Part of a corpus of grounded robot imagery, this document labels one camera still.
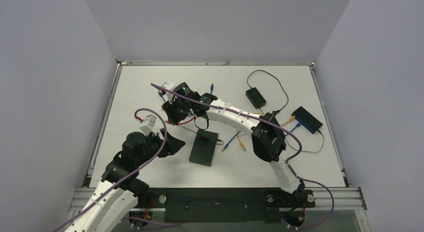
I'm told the purple cable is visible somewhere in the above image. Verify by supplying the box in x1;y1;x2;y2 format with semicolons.
150;83;335;231
52;108;169;232

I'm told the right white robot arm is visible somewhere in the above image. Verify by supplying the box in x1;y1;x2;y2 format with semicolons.
156;82;302;206

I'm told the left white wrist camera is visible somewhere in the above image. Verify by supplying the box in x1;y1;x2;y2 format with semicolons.
139;114;157;136

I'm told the black power adapter with cord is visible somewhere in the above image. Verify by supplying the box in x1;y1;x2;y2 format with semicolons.
246;69;325;154

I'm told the yellow ethernet cable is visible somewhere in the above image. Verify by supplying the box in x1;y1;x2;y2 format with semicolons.
236;115;296;152

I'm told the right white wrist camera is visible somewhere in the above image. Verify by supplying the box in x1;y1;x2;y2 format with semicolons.
159;82;176;104

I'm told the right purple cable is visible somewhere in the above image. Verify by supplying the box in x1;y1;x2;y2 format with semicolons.
150;83;335;231

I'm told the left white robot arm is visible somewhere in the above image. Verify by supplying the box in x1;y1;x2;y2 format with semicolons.
66;129;186;232

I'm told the black network switch small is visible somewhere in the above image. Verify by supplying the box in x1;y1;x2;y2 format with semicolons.
291;106;323;134

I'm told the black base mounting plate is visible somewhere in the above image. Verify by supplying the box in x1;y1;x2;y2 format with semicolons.
129;187;316;224

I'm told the red ethernet cable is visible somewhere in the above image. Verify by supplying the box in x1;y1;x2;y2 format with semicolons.
164;116;196;126

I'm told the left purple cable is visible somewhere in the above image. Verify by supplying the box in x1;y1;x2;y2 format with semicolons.
52;108;169;232

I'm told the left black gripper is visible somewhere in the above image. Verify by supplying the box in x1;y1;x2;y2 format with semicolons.
136;128;185;167

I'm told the blue ethernet cable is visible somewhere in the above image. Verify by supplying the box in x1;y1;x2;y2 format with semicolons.
221;121;302;153
157;83;215;104

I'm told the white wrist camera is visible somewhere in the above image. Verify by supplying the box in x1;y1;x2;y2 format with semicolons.
159;82;176;104
139;114;157;136

